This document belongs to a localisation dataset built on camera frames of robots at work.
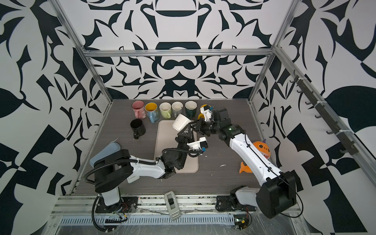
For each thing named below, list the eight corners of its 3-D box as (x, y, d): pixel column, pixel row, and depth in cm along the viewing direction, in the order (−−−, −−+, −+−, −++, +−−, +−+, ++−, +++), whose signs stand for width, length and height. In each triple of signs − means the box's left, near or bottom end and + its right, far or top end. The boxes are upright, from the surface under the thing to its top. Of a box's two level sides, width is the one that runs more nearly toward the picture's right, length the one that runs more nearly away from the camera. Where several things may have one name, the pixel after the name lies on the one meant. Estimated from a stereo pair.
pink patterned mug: (137, 125, 107) (133, 114, 97) (135, 112, 114) (130, 101, 105) (149, 122, 109) (145, 111, 99) (146, 109, 116) (142, 98, 107)
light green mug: (160, 121, 108) (158, 113, 101) (161, 110, 115) (160, 102, 108) (170, 121, 108) (169, 113, 101) (172, 110, 115) (170, 102, 108)
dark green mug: (189, 120, 109) (190, 111, 101) (182, 113, 114) (182, 103, 106) (199, 115, 113) (200, 105, 104) (192, 108, 117) (192, 98, 109)
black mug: (135, 139, 99) (132, 132, 92) (133, 127, 105) (129, 120, 98) (147, 135, 101) (144, 128, 94) (144, 123, 107) (141, 116, 100)
